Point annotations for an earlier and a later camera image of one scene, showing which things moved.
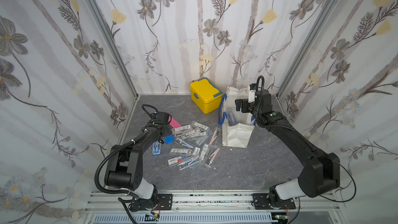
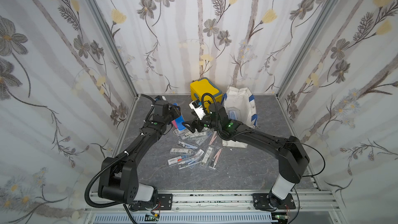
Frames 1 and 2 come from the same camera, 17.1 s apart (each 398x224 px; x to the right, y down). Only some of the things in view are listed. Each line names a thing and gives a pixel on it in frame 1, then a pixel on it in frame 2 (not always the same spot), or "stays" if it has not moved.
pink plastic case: x=173 y=123 stays
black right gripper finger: x=244 y=103 -> x=193 y=124
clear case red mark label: x=174 y=160 stays
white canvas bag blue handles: x=238 y=127 stays
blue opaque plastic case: x=169 y=139 -> x=179 y=121
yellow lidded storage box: x=205 y=95 stays
